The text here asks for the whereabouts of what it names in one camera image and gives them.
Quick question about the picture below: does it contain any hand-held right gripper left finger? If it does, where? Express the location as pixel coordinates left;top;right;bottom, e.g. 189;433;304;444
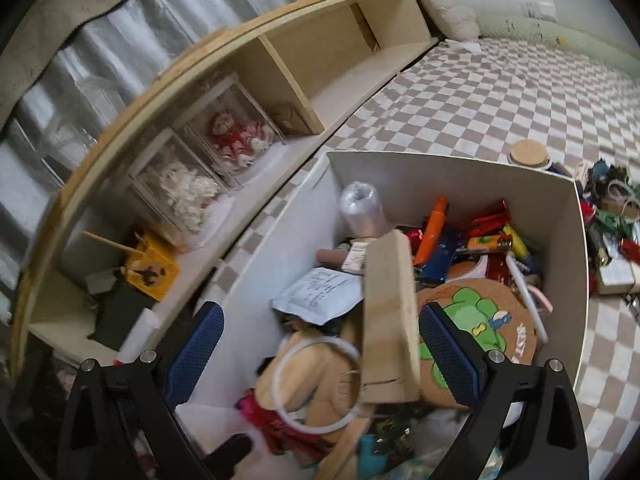
56;301;226;480

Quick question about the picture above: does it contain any fluffy white pillow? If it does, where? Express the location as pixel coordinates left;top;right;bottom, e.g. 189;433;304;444
412;0;481;41

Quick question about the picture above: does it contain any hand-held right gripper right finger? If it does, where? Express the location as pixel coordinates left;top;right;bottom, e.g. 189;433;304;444
417;302;591;480

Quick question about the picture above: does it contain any white printed packet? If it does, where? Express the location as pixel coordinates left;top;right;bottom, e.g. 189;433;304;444
271;267;366;326

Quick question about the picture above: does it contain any long wooden block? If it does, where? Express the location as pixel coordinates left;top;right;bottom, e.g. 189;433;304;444
360;230;422;405

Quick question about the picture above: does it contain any red foil packet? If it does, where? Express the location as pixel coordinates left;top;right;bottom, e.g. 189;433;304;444
452;200;513;241

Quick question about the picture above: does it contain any cork coaster green elephant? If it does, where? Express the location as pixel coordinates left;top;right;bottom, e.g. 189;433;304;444
415;280;541;411

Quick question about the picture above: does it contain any orange marker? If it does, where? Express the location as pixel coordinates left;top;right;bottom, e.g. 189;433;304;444
412;197;449;265

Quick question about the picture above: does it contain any white cardboard box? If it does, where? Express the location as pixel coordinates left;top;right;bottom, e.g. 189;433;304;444
170;149;592;480

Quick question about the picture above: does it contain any yellow cartoon box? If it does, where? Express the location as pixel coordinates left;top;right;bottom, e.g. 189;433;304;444
124;232;181;303

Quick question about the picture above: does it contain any white plastic ring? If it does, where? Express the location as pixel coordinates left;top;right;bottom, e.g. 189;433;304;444
272;337;363;435

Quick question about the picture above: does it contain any pile of scattered small things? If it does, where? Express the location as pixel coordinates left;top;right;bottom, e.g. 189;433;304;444
575;157;640;321

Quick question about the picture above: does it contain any wooden headboard shelf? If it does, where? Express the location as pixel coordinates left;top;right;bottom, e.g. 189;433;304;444
10;0;441;376

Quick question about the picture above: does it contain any small brown cardboard box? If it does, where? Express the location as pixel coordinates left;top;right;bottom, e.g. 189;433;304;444
272;104;311;136

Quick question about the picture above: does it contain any green bolster pillow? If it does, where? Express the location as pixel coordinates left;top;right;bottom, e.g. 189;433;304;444
475;12;640;68

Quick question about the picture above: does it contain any dark blue packet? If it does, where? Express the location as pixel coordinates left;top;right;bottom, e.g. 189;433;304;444
420;232;463;281

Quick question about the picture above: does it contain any grey curtain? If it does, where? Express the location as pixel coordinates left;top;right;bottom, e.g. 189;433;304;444
0;0;361;241

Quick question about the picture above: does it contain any clear case with white doll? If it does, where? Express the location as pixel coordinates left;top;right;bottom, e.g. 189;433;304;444
127;127;236;251

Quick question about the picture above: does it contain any beige printed valance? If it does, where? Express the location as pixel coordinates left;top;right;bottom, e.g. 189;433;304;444
0;0;211;111

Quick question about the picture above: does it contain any light wooden oval piece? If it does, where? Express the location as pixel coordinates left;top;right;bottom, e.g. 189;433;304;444
255;320;373;441

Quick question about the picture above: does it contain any clear plastic bag roll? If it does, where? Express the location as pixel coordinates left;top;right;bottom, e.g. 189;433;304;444
339;180;396;241

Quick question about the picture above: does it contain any clear case with red doll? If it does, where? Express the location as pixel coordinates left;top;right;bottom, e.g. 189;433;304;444
172;72;288;191

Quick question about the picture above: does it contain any white wall socket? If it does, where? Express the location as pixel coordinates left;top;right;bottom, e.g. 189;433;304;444
520;1;557;23

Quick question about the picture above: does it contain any jar with cork lid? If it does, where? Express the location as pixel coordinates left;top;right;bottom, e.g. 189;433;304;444
507;139;551;170

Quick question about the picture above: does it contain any thin wooden stick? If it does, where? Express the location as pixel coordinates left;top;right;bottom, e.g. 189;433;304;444
82;231;141;253

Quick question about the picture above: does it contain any checkered bed sheet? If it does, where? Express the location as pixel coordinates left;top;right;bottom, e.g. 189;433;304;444
215;35;640;480

